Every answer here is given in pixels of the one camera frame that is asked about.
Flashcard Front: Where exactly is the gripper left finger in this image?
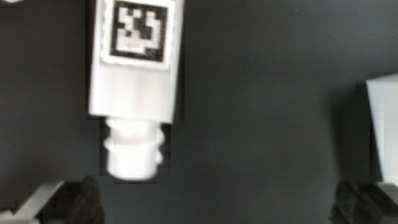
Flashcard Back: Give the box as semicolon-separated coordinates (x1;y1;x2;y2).
2;175;107;224

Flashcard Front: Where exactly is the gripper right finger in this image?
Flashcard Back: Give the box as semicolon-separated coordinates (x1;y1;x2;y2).
329;180;398;224

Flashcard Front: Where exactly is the white square tabletop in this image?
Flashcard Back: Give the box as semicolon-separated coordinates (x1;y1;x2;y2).
366;73;398;185

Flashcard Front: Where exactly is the white table leg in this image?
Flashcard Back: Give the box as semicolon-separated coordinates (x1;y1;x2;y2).
89;0;185;181

